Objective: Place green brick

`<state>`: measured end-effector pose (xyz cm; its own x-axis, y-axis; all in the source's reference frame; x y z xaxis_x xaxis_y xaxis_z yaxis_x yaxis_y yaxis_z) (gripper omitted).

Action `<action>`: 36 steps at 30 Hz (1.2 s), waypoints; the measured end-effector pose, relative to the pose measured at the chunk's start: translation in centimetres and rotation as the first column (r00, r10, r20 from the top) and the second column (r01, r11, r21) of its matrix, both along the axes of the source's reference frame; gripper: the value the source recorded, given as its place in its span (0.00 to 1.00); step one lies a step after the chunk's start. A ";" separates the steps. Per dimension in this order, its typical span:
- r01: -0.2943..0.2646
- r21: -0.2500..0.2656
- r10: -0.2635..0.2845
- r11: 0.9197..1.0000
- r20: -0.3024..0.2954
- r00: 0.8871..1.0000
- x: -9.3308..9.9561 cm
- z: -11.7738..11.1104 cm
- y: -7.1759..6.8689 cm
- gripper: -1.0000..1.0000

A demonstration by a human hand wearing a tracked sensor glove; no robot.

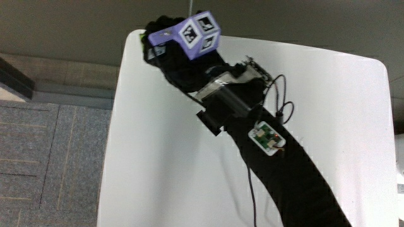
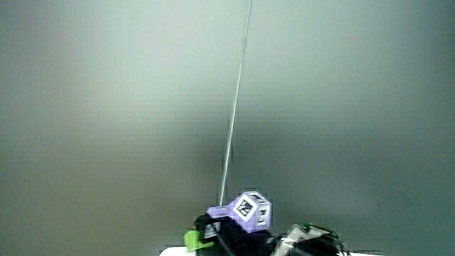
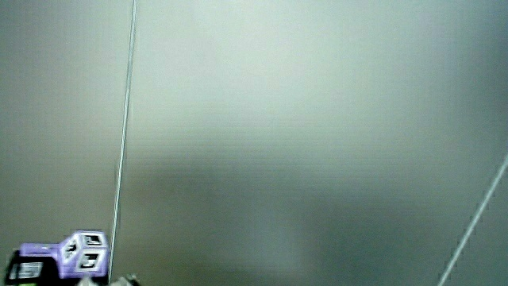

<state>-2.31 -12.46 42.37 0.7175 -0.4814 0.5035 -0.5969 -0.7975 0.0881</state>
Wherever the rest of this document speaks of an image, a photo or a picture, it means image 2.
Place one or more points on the person's right hand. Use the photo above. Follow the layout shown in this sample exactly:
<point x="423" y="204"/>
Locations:
<point x="245" y="213"/>

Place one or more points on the green brick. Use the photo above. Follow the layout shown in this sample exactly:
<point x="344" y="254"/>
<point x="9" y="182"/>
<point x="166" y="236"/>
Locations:
<point x="192" y="240"/>

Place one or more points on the person's right forearm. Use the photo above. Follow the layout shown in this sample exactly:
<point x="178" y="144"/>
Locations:
<point x="305" y="241"/>

